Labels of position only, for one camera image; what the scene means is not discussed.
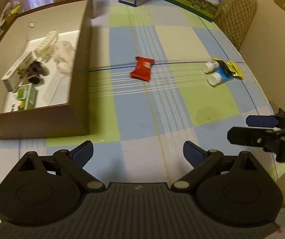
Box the yellow snack packet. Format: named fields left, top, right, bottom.
left=213, top=58, right=244, bottom=79

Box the green white medicine box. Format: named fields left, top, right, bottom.
left=9, top=83, right=38, bottom=112

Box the long white ointment box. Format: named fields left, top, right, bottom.
left=2, top=51, right=34, bottom=92

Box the red snack packet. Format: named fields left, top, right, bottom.
left=129, top=56, right=154, bottom=82

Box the white knitted cloth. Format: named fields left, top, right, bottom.
left=43, top=40, right=75, bottom=103

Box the white plastic hair claw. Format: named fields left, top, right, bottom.
left=33, top=31, right=58, bottom=62

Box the blue tube white cap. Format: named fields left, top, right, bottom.
left=207, top=68, right=233, bottom=86

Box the large brown cardboard box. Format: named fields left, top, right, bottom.
left=0, top=0, right=93, bottom=140

